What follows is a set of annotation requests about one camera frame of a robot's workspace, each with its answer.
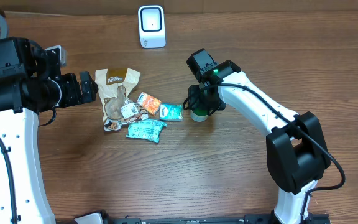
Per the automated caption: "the green lid beige jar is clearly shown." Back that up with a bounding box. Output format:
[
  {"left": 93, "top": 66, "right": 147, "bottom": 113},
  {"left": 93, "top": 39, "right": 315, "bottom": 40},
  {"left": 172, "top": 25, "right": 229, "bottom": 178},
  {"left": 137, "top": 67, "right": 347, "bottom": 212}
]
[{"left": 190, "top": 104, "right": 208, "bottom": 123}]

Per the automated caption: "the teal Kleenex tissue pack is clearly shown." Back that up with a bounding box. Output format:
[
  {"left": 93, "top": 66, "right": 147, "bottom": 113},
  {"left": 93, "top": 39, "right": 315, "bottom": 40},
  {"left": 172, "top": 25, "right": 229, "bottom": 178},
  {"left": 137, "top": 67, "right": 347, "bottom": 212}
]
[{"left": 160, "top": 103, "right": 183, "bottom": 121}]

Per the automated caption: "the brown Pantree mushroom bag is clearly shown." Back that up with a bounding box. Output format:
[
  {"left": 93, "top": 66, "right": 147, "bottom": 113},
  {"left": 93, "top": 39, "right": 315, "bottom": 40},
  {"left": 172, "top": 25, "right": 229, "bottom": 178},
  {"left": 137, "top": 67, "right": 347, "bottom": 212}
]
[{"left": 95, "top": 68, "right": 140, "bottom": 122}]

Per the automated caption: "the orange Kleenex tissue pack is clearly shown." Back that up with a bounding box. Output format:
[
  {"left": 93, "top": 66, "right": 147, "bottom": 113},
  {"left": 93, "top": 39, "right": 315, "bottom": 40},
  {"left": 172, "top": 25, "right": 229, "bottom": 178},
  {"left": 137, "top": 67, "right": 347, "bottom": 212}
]
[{"left": 137, "top": 92, "right": 162, "bottom": 116}]

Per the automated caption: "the mixed beans printed bag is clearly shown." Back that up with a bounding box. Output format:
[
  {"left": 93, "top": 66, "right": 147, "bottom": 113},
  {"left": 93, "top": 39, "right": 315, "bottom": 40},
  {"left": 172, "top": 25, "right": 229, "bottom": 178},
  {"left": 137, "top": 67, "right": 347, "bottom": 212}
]
[{"left": 103, "top": 99, "right": 149, "bottom": 131}]

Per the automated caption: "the teal wet wipes pack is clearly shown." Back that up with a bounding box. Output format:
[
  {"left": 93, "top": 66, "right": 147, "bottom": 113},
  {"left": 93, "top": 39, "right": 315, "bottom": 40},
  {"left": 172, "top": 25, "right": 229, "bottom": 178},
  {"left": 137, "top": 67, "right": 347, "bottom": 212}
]
[{"left": 126, "top": 119, "right": 167, "bottom": 144}]

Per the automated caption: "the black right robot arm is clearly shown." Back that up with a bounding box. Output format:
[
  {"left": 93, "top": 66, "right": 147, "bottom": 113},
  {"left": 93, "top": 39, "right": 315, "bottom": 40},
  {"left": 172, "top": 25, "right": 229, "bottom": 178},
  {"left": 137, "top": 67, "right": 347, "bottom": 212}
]
[{"left": 183, "top": 49, "right": 331, "bottom": 223}]

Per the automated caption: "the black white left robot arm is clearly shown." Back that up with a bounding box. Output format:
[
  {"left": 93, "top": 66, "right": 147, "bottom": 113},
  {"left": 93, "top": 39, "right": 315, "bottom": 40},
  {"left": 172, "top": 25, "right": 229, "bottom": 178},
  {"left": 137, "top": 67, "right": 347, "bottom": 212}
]
[{"left": 0, "top": 37, "right": 98, "bottom": 223}]

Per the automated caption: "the white barcode scanner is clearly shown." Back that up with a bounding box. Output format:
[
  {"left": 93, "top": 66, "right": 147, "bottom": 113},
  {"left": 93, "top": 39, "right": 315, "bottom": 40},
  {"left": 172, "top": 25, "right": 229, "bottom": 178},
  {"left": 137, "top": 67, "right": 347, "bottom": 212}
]
[{"left": 138, "top": 5, "right": 167, "bottom": 49}]

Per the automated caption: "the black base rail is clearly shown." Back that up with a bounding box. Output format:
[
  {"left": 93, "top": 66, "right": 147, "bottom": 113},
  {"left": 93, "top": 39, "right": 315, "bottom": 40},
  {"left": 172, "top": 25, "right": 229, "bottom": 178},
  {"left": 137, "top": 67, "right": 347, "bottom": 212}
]
[{"left": 110, "top": 213, "right": 331, "bottom": 224}]

